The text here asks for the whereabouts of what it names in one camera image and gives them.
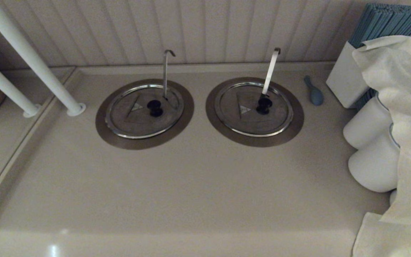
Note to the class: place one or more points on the white woven cloth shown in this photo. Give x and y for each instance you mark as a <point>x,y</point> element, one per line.
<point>405,89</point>

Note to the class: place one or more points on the blue sticks bundle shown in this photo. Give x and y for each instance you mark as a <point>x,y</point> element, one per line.
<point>384,21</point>

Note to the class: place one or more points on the white rectangular holder box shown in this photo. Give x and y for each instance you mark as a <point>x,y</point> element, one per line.
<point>344,82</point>

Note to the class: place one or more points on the blue plastic rice paddle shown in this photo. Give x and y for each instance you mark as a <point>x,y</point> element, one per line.
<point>315,95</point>

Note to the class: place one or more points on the white cylindrical cup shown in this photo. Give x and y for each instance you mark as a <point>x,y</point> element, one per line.
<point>364,125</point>
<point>373,167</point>

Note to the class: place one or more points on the round steel hinged lid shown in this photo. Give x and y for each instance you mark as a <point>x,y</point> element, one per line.
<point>127,121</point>
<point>273,117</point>

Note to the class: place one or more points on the white round post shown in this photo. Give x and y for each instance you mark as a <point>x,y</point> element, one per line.
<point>2,82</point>
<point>30,55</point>

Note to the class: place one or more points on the blue ribbed object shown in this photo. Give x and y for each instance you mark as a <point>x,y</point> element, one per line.
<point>366,100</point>

